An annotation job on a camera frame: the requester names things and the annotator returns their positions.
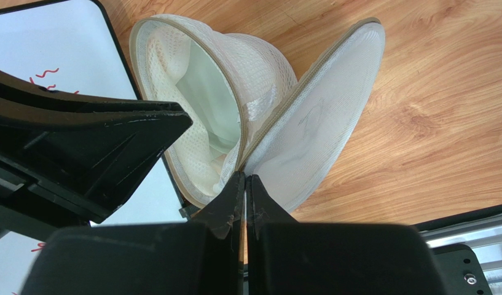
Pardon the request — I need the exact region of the aluminium frame rail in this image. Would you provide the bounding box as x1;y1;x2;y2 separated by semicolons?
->
424;221;502;295

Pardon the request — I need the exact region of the white bra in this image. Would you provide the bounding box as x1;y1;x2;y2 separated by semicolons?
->
176;41;241;160

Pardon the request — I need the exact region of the white mesh laundry bag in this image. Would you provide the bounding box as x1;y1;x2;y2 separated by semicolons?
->
130;14;385;212

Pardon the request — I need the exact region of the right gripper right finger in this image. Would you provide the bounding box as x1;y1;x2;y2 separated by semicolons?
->
246;175;447;294

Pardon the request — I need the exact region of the whiteboard with red writing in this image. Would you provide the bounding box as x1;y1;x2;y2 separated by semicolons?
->
0;1;192;294

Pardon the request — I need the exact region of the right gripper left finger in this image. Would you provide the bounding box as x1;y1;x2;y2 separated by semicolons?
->
22;172;245;294

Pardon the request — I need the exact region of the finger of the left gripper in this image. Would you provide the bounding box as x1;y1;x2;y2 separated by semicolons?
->
0;71;192;227

